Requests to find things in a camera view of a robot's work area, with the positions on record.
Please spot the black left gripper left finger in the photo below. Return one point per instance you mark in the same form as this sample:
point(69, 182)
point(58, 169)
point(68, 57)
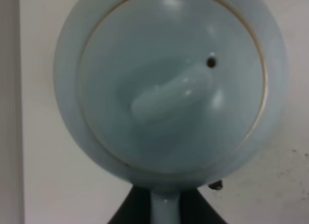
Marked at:
point(136, 208)

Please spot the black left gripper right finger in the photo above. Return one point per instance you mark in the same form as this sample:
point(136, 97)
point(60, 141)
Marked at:
point(194, 209)

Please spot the light blue porcelain teapot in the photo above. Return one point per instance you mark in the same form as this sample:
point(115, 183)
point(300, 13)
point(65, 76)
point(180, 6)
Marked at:
point(170, 95)

